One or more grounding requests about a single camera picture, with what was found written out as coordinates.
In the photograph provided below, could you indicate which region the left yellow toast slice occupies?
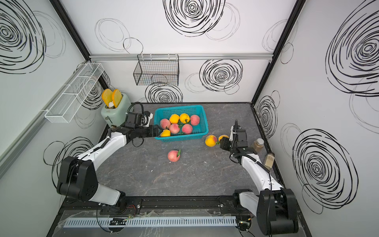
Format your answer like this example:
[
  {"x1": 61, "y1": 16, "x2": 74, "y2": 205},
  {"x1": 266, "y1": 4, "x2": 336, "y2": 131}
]
[{"x1": 102, "y1": 88, "x2": 113, "y2": 107}]

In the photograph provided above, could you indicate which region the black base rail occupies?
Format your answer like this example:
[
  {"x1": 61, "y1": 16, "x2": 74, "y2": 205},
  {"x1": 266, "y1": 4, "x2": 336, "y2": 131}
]
[{"x1": 60, "y1": 196, "x2": 249, "y2": 215}]

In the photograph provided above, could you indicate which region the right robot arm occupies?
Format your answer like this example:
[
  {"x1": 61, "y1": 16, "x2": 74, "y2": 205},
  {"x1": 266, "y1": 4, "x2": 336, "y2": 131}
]
[{"x1": 220, "y1": 125, "x2": 299, "y2": 236}]

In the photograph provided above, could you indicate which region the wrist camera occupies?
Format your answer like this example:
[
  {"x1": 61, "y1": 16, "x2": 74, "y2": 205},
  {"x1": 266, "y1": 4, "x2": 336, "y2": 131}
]
[
  {"x1": 229, "y1": 119, "x2": 240, "y2": 141},
  {"x1": 143, "y1": 111, "x2": 154, "y2": 127}
]

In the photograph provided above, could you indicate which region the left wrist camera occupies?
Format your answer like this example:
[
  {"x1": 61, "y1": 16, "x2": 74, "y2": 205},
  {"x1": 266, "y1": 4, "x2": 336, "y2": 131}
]
[{"x1": 143, "y1": 111, "x2": 154, "y2": 127}]

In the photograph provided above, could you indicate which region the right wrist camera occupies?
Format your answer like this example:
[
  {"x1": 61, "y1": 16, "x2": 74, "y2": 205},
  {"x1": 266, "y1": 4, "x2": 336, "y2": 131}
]
[{"x1": 229, "y1": 119, "x2": 240, "y2": 141}]

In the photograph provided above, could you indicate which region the right yellow toast slice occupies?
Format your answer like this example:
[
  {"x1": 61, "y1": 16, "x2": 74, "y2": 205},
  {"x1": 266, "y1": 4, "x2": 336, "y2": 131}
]
[{"x1": 112, "y1": 89, "x2": 122, "y2": 108}]

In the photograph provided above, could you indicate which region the teal plastic basket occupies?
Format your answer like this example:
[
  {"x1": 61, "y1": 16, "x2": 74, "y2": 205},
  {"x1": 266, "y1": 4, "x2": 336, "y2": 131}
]
[{"x1": 154, "y1": 105, "x2": 209, "y2": 142}]

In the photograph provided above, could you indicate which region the brown spice jar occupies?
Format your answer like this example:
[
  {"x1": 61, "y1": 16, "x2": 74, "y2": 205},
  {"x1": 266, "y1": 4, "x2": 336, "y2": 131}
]
[{"x1": 252, "y1": 138, "x2": 265, "y2": 153}]

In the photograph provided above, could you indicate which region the white wire wall shelf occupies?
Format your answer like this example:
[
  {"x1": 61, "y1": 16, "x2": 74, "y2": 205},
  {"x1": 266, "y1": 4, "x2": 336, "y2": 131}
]
[{"x1": 44, "y1": 62, "x2": 104, "y2": 123}]

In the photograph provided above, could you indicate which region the white slotted cable duct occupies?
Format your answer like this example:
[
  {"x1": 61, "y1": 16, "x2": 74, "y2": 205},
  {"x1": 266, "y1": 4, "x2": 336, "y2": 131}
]
[{"x1": 63, "y1": 216, "x2": 237, "y2": 229}]

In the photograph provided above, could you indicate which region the mint green toaster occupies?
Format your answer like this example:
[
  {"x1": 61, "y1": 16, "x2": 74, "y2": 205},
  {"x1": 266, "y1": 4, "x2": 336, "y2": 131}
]
[{"x1": 101, "y1": 93, "x2": 131, "y2": 128}]

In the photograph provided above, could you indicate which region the yellow peach with red blush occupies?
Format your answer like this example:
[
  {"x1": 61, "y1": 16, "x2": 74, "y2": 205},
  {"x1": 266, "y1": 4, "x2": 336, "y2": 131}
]
[{"x1": 205, "y1": 135, "x2": 218, "y2": 147}]

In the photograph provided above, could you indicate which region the beige spice jar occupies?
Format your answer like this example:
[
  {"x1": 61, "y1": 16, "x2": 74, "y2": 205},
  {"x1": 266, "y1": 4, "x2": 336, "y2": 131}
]
[{"x1": 263, "y1": 152, "x2": 275, "y2": 170}]

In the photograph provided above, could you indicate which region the pink peach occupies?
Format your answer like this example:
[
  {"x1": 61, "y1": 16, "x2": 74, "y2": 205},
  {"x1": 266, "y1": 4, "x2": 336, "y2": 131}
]
[
  {"x1": 169, "y1": 123, "x2": 180, "y2": 134},
  {"x1": 190, "y1": 115, "x2": 200, "y2": 126},
  {"x1": 181, "y1": 124, "x2": 193, "y2": 134},
  {"x1": 167, "y1": 150, "x2": 181, "y2": 162},
  {"x1": 159, "y1": 118, "x2": 171, "y2": 129}
]

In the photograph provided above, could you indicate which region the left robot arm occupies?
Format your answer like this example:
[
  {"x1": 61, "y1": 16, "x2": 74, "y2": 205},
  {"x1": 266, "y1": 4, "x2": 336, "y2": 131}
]
[{"x1": 56, "y1": 111, "x2": 163, "y2": 206}]

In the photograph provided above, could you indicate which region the yellow toast slice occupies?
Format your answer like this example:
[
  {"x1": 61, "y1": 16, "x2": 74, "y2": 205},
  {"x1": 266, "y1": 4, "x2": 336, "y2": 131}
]
[
  {"x1": 102, "y1": 88, "x2": 113, "y2": 107},
  {"x1": 112, "y1": 89, "x2": 122, "y2": 108}
]

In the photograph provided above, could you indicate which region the black wire wall basket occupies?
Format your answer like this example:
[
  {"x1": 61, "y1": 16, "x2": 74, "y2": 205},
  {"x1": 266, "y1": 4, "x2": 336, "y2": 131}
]
[{"x1": 133, "y1": 54, "x2": 180, "y2": 86}]

